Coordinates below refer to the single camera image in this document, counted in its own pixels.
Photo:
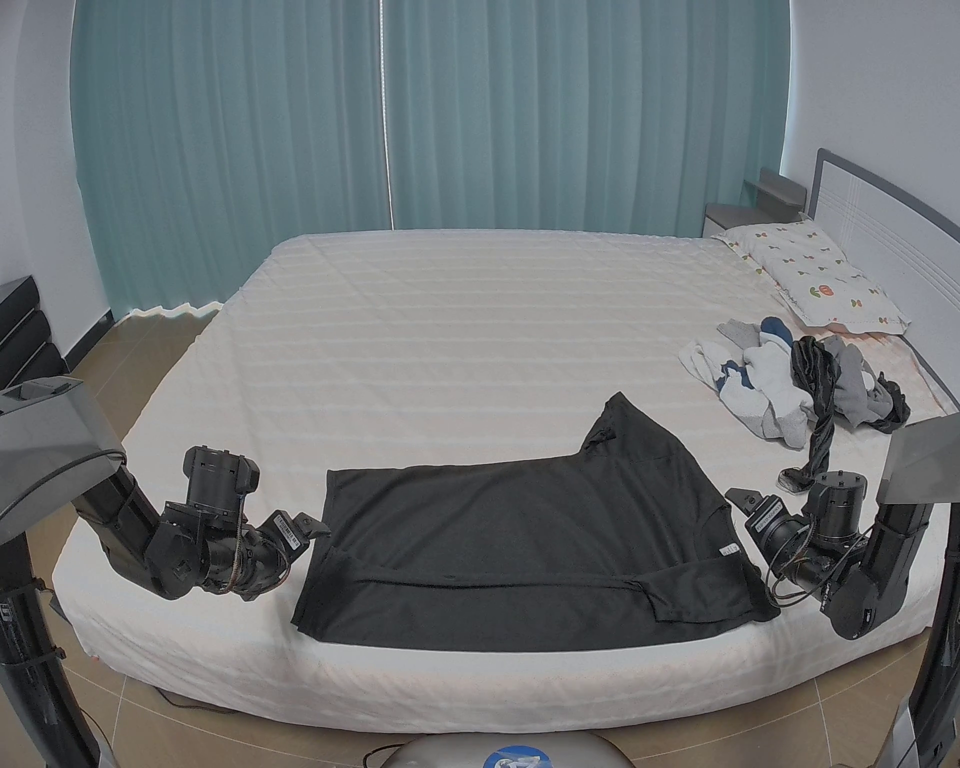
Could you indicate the bed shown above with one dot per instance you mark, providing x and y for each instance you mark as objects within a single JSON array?
[{"x": 450, "y": 337}]

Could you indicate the white printed pillow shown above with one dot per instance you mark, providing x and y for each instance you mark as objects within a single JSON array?
[{"x": 817, "y": 277}]

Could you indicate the black chest of drawers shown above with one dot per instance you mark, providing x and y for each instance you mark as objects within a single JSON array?
[{"x": 26, "y": 337}]

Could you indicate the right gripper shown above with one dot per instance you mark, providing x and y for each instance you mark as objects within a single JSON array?
[{"x": 780, "y": 540}]

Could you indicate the blue-green curtain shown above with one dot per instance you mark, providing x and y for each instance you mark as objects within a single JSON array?
[
  {"x": 225, "y": 150},
  {"x": 585, "y": 112}
]

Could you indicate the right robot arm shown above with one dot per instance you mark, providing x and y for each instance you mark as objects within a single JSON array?
[{"x": 885, "y": 570}]

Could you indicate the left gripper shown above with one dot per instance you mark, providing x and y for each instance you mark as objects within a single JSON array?
[{"x": 266, "y": 559}]

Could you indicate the pile of clothes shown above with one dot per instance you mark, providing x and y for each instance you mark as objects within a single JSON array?
[{"x": 765, "y": 390}]

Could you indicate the grey bedside table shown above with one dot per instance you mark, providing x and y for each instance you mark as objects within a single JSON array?
[{"x": 742, "y": 217}]

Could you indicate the black T-shirt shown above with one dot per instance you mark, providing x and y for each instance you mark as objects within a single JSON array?
[{"x": 525, "y": 525}]

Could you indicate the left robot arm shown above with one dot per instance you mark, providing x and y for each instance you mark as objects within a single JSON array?
[{"x": 135, "y": 525}]

